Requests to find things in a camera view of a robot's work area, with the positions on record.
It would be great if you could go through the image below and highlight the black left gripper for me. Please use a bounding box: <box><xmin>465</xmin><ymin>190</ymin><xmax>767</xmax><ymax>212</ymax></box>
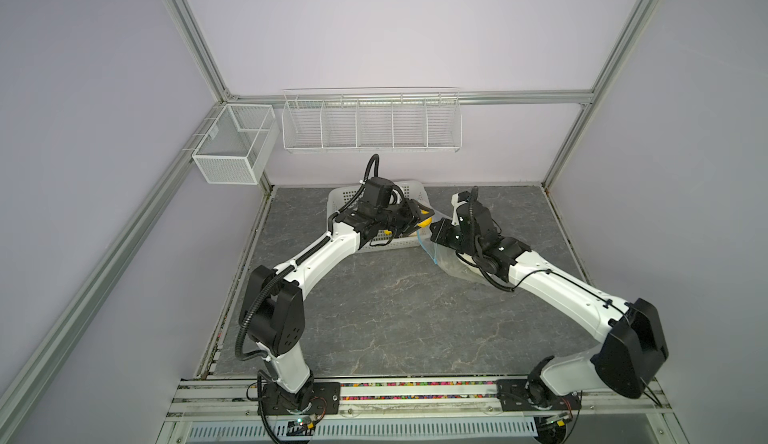
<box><xmin>377</xmin><ymin>198</ymin><xmax>434</xmax><ymax>238</ymax></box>

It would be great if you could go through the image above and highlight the clear zip top bag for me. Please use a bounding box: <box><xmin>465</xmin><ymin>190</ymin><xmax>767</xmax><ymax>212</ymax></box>
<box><xmin>415</xmin><ymin>211</ymin><xmax>487</xmax><ymax>284</ymax></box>

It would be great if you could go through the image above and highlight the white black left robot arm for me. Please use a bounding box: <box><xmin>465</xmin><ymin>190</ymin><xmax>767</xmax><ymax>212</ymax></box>
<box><xmin>234</xmin><ymin>154</ymin><xmax>434</xmax><ymax>400</ymax></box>

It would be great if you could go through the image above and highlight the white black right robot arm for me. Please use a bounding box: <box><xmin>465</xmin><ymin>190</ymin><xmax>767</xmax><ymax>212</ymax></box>
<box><xmin>429</xmin><ymin>188</ymin><xmax>669</xmax><ymax>409</ymax></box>

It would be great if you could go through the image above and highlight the white perforated plastic basket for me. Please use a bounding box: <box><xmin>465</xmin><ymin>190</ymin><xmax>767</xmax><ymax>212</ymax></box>
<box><xmin>327</xmin><ymin>178</ymin><xmax>432</xmax><ymax>252</ymax></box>

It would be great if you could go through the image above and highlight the white vent grille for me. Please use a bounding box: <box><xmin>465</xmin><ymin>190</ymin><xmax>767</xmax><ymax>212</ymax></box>
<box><xmin>186</xmin><ymin>416</ymin><xmax>538</xmax><ymax>443</ymax></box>

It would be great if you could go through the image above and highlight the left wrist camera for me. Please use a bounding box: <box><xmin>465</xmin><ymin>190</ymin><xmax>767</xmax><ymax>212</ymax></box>
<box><xmin>363</xmin><ymin>176</ymin><xmax>395</xmax><ymax>208</ymax></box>

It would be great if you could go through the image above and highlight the white wire wall shelf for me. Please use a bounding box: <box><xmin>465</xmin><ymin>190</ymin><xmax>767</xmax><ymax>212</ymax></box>
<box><xmin>282</xmin><ymin>87</ymin><xmax>463</xmax><ymax>153</ymax></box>

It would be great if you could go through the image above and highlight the aluminium front rail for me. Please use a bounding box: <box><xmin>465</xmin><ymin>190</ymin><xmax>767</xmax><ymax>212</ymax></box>
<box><xmin>166</xmin><ymin>376</ymin><xmax>673</xmax><ymax>421</ymax></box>

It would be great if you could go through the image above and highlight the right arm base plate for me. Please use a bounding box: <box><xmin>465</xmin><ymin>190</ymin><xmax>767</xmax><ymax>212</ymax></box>
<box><xmin>496</xmin><ymin>378</ymin><xmax>582</xmax><ymax>411</ymax></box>

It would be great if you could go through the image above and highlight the white mesh wall box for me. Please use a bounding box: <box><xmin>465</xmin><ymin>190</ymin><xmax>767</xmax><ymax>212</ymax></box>
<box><xmin>192</xmin><ymin>104</ymin><xmax>279</xmax><ymax>185</ymax></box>

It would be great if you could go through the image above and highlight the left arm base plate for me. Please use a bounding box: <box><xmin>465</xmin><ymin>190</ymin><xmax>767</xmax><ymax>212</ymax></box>
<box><xmin>259</xmin><ymin>381</ymin><xmax>341</xmax><ymax>416</ymax></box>

